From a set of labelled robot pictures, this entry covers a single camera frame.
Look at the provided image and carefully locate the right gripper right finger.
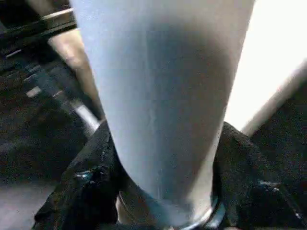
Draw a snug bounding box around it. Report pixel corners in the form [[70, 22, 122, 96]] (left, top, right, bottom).
[[212, 121, 307, 230]]

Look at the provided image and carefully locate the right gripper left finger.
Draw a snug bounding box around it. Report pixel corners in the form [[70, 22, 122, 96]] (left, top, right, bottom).
[[33, 119, 135, 230]]

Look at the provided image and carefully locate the white plastic table leg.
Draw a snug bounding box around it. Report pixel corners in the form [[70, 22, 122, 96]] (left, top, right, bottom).
[[71, 0, 255, 228]]

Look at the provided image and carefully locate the white plastic table top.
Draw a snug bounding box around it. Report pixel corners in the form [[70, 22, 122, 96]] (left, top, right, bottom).
[[115, 0, 307, 228]]

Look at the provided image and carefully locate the black work mat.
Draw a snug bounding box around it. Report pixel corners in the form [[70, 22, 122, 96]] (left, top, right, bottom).
[[0, 0, 307, 230]]

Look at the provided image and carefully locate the black folding table frame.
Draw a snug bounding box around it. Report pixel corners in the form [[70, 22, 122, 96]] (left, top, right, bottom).
[[0, 8, 79, 40]]

